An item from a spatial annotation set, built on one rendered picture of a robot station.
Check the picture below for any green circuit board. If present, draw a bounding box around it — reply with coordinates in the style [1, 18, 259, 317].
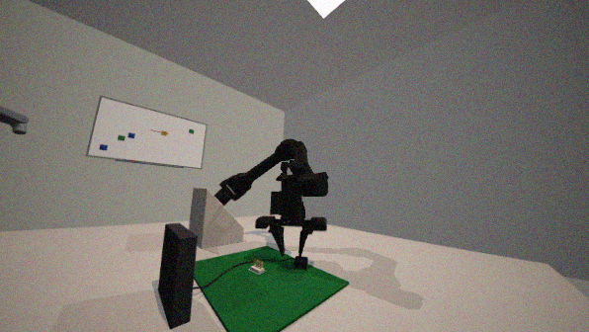
[194, 246, 350, 332]

